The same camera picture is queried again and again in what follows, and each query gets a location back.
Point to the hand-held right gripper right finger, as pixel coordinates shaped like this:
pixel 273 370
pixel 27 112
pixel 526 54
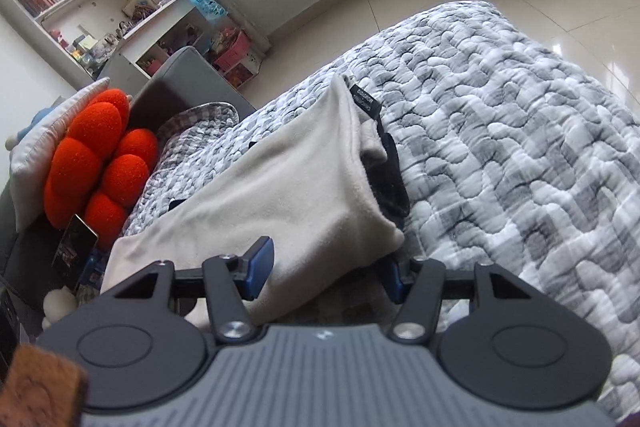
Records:
pixel 394 281

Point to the beige black-sleeved cat sweatshirt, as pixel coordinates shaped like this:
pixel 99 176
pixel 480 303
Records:
pixel 275 187

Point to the smartphone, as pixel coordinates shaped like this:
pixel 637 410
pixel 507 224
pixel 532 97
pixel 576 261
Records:
pixel 75 252

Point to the blue patterned bag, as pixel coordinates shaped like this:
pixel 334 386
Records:
pixel 205 4

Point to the white low shelf unit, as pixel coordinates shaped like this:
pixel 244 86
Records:
pixel 165 14

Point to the orange plush cushion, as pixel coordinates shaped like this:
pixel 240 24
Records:
pixel 95 157

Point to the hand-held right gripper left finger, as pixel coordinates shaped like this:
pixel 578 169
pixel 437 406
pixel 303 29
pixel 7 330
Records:
pixel 262 264

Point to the blue white plush toy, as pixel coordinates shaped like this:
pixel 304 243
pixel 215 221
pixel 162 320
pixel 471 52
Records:
pixel 37 122

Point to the grey checked quilt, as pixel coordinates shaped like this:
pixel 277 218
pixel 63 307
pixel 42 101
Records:
pixel 500 132

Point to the printed storage box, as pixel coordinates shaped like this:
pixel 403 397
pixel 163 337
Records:
pixel 245 72

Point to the white pillow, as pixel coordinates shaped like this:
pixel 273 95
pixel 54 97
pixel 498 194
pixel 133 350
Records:
pixel 35 157

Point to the brown fuzzy sleeve cuff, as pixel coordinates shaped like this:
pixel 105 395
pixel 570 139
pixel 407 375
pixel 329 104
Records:
pixel 40 387

